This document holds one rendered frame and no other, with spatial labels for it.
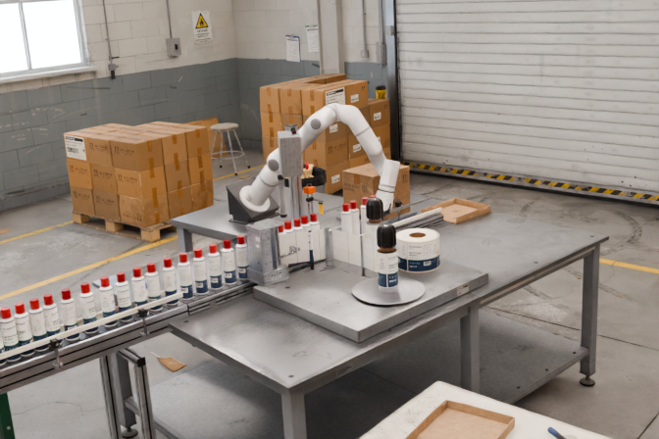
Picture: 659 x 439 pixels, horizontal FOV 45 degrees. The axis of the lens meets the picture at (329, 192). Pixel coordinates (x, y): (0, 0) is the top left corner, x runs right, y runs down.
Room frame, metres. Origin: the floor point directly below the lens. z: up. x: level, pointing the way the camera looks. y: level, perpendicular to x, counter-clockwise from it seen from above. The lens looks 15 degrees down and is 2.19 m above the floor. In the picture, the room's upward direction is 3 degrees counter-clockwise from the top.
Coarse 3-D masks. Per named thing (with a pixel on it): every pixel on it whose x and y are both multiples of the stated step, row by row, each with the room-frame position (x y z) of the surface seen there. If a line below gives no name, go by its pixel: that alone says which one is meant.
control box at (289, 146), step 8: (280, 136) 3.64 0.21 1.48; (288, 136) 3.63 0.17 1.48; (296, 136) 3.62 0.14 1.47; (280, 144) 3.61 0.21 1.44; (288, 144) 3.61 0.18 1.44; (296, 144) 3.62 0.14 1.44; (280, 152) 3.61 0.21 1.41; (288, 152) 3.61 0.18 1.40; (296, 152) 3.62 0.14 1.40; (280, 160) 3.63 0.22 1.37; (288, 160) 3.61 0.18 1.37; (296, 160) 3.62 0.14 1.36; (280, 168) 3.68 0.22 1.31; (288, 168) 3.61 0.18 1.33; (296, 168) 3.62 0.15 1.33; (288, 176) 3.61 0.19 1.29
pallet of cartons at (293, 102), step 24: (264, 96) 7.93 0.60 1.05; (288, 96) 7.73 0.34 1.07; (312, 96) 7.54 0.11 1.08; (336, 96) 7.62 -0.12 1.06; (360, 96) 7.91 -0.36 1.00; (264, 120) 7.95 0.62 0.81; (288, 120) 7.74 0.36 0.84; (384, 120) 8.23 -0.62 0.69; (264, 144) 7.97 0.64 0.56; (312, 144) 7.56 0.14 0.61; (336, 144) 7.60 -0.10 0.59; (360, 144) 7.89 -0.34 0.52; (384, 144) 8.23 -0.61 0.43; (336, 168) 7.59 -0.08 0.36
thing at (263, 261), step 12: (276, 228) 3.36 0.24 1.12; (252, 240) 3.31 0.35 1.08; (264, 240) 3.28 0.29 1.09; (252, 252) 3.32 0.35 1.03; (264, 252) 3.27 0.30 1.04; (276, 252) 3.32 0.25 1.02; (252, 264) 3.33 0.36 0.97; (264, 264) 3.27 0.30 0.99; (276, 264) 3.32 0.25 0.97; (252, 276) 3.33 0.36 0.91; (264, 276) 3.27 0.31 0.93; (276, 276) 3.31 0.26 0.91; (288, 276) 3.35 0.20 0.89
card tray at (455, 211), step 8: (448, 200) 4.51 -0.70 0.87; (456, 200) 4.54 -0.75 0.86; (464, 200) 4.50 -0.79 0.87; (424, 208) 4.37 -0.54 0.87; (432, 208) 4.42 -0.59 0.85; (448, 208) 4.46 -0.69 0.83; (456, 208) 4.45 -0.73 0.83; (464, 208) 4.44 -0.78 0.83; (472, 208) 4.44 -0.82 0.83; (480, 208) 4.41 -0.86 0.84; (488, 208) 4.35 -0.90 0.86; (448, 216) 4.31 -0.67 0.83; (456, 216) 4.30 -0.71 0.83; (464, 216) 4.20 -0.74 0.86; (472, 216) 4.25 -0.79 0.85
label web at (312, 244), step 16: (288, 240) 3.45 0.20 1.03; (304, 240) 3.46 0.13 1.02; (320, 240) 3.48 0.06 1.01; (336, 240) 3.46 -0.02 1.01; (352, 240) 3.39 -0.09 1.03; (288, 256) 3.45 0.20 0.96; (304, 256) 3.46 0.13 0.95; (320, 256) 3.48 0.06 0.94; (336, 256) 3.46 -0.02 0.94; (352, 256) 3.39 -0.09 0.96
